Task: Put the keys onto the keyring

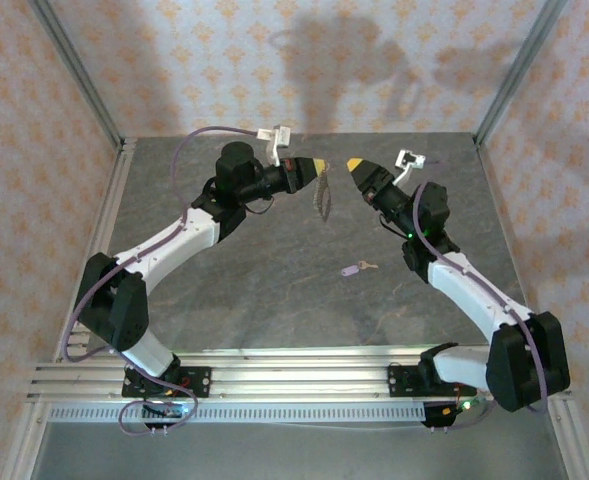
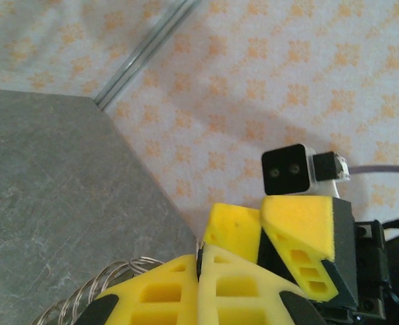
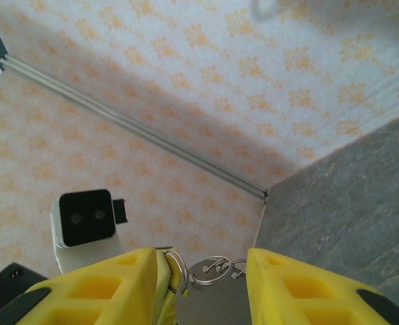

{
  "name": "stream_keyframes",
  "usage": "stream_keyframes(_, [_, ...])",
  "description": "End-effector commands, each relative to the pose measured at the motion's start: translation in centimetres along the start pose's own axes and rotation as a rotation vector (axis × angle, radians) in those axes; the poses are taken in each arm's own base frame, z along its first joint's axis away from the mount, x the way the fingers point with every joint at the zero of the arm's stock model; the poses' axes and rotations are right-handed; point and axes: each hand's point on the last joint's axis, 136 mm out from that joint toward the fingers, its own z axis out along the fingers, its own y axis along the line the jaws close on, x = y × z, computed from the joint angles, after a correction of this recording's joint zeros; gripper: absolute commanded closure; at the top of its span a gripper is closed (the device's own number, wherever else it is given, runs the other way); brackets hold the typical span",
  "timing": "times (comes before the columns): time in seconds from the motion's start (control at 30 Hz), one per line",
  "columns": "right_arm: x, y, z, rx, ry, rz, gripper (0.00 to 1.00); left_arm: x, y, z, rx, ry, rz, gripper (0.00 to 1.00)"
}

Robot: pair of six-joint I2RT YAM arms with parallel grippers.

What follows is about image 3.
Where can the aluminium frame post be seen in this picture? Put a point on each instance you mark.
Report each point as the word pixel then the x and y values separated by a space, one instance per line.
pixel 151 137

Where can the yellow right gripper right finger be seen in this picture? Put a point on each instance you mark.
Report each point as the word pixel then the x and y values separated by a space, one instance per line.
pixel 277 281

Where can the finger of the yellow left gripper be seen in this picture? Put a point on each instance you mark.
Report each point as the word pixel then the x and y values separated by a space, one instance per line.
pixel 163 271
pixel 170 308

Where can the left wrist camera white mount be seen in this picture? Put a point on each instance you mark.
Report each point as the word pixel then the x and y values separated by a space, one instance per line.
pixel 84 216

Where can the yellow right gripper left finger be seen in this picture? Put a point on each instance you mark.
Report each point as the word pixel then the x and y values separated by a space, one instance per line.
pixel 135 271

